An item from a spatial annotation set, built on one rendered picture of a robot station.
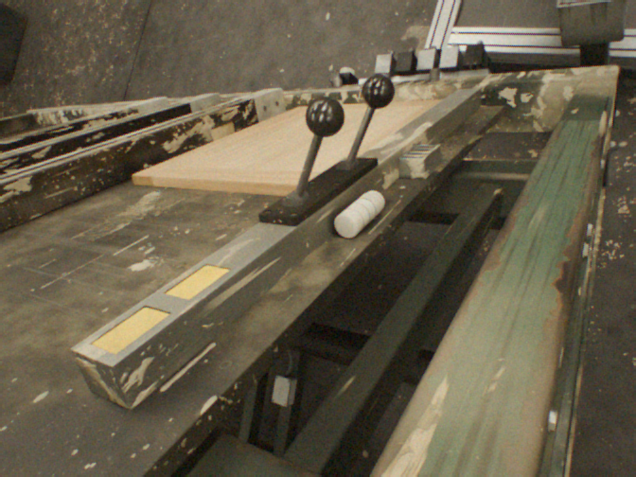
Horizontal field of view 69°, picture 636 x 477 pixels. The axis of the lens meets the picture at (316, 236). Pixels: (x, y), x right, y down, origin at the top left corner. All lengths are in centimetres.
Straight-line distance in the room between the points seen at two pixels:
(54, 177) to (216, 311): 56
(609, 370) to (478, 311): 162
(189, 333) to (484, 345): 22
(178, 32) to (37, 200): 259
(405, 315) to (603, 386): 148
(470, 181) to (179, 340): 57
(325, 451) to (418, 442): 15
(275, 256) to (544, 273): 23
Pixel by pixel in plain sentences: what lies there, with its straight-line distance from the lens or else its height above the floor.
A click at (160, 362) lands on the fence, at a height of 166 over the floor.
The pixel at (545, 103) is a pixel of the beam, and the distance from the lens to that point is 110.
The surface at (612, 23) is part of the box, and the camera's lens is 120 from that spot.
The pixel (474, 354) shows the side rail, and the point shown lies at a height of 163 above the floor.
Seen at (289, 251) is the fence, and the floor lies 152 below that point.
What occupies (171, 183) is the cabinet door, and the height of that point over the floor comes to 136.
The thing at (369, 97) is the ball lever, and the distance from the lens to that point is 54.
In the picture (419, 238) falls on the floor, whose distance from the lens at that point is 202.
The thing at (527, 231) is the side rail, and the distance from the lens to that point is 40.
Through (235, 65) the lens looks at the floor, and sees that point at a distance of 289.
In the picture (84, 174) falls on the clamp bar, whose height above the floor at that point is 143.
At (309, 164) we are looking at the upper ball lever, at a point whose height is 151.
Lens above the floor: 190
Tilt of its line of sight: 58 degrees down
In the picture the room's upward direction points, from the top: 76 degrees counter-clockwise
